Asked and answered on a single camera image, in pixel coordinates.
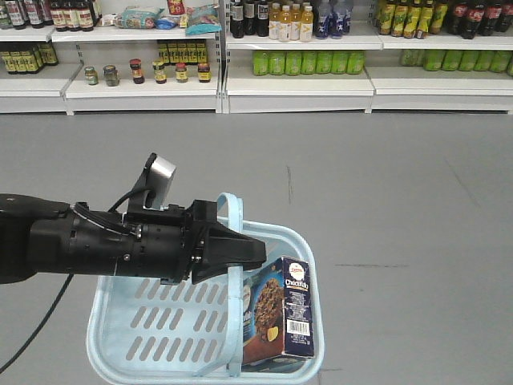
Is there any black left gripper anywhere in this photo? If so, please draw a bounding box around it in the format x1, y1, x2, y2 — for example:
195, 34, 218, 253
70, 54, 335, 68
114, 199, 267, 284

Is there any blue chocolate cookie box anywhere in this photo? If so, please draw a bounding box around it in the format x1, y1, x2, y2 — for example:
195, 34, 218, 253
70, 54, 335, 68
242, 256, 315, 371

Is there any light blue plastic basket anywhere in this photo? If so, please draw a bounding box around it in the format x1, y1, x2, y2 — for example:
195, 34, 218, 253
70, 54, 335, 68
86, 192, 325, 384

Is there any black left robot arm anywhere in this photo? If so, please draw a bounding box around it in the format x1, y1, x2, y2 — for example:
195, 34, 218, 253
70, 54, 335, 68
1, 194, 267, 285

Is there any white store shelving unit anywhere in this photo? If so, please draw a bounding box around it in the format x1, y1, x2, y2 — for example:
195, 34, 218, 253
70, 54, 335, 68
1, 1, 512, 115

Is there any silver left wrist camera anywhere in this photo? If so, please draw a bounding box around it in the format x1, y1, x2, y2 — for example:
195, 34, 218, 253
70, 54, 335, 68
128, 152, 176, 211

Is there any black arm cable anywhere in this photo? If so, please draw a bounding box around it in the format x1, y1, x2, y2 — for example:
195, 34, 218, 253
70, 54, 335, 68
0, 274, 75, 372

